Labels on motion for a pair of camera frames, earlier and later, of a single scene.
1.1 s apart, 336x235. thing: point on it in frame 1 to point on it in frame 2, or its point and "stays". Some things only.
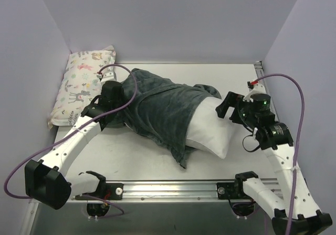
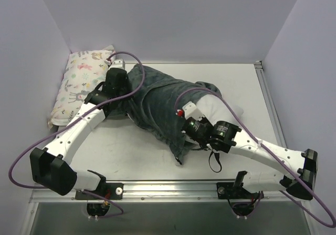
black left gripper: x=115 y=116 to x=118 y=80
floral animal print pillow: x=80 y=84 stays
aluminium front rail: x=196 y=192 stays
